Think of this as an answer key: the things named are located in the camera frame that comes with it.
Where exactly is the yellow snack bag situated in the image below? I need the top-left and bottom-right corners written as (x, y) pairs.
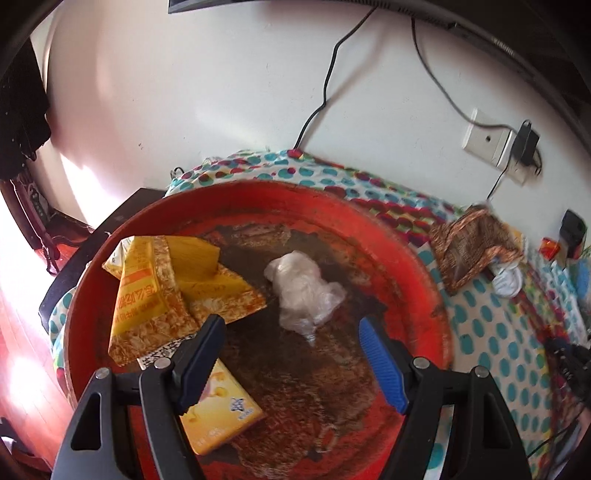
top-left (102, 235), bottom-right (267, 367)

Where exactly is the black power adapter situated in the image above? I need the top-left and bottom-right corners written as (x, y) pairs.
top-left (510, 120), bottom-right (541, 167)

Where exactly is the polka dot cloth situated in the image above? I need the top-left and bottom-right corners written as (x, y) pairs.
top-left (48, 148), bottom-right (591, 480)

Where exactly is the white power outlet plate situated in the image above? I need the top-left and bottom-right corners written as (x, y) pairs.
top-left (505, 134), bottom-right (532, 185)

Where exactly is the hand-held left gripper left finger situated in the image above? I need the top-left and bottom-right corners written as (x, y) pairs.
top-left (51, 314), bottom-right (227, 480)

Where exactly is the round red tray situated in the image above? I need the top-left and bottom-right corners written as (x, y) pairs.
top-left (62, 180), bottom-right (455, 480)

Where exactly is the brown snack bag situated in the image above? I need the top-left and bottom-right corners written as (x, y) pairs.
top-left (430, 205), bottom-right (527, 294)

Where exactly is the small black device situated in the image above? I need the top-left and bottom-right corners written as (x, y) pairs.
top-left (558, 210), bottom-right (585, 259)

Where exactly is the black television cable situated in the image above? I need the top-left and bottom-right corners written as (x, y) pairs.
top-left (293, 7), bottom-right (375, 153)

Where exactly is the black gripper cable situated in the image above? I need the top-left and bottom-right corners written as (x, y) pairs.
top-left (526, 415), bottom-right (587, 462)

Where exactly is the white wall socket plate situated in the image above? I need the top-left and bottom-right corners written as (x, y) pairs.
top-left (463, 108), bottom-right (514, 167)

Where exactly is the thin black adapter cable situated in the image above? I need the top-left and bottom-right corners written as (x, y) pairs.
top-left (487, 157), bottom-right (543, 204)

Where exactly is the dark wooden chair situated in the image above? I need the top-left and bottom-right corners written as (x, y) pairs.
top-left (0, 175), bottom-right (98, 278)

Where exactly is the grey television cable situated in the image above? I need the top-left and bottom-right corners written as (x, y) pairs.
top-left (411, 18), bottom-right (515, 134)

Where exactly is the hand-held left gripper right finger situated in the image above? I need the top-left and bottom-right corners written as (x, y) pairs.
top-left (359, 315), bottom-right (532, 480)

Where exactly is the small yellow box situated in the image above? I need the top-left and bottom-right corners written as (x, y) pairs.
top-left (139, 342), bottom-right (266, 455)

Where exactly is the clear plastic bag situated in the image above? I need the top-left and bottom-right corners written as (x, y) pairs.
top-left (264, 250), bottom-right (347, 344)

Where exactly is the dark hanging cloth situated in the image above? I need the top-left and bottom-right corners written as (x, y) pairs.
top-left (0, 37), bottom-right (51, 181)

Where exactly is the black television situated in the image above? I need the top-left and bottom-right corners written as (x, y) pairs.
top-left (168, 0), bottom-right (522, 61)

